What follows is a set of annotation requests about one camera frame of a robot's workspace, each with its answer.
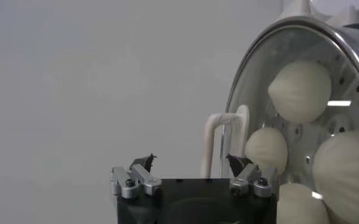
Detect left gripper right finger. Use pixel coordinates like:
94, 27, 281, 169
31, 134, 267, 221
226, 153, 279, 198

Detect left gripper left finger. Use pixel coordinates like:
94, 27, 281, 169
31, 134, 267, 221
108, 153, 163, 200

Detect white steamed baozi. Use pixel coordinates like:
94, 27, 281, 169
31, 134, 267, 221
312, 130, 359, 224
276, 182, 331, 224
244, 127, 289, 174
268, 60, 332, 124

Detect glass lid with white handle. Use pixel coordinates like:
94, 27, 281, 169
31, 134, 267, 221
199, 15, 359, 224

